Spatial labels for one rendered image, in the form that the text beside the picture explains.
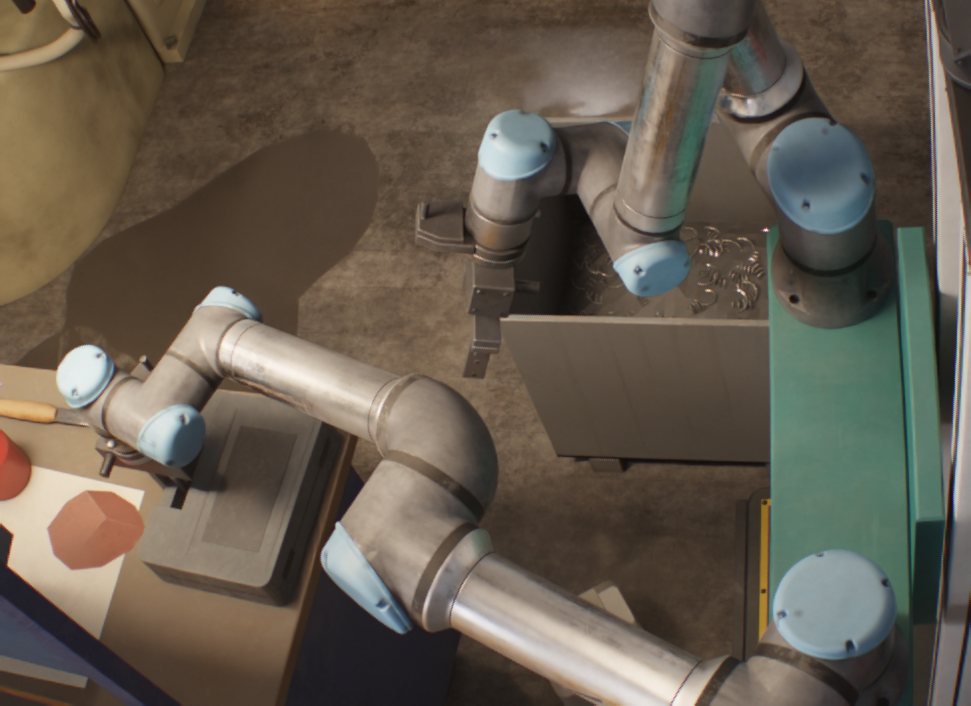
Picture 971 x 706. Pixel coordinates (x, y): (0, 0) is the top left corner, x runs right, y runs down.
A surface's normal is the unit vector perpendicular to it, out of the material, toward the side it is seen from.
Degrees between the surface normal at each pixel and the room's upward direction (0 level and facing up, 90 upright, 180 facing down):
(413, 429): 22
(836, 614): 7
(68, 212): 90
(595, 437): 90
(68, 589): 0
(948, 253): 90
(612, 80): 0
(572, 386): 90
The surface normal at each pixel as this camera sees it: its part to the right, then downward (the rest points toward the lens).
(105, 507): 0.30, -0.81
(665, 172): -0.13, 0.76
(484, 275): 0.17, -0.63
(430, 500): 0.22, -0.26
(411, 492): -0.07, -0.44
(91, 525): -0.35, -0.36
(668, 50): -0.71, 0.49
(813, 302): -0.44, 0.64
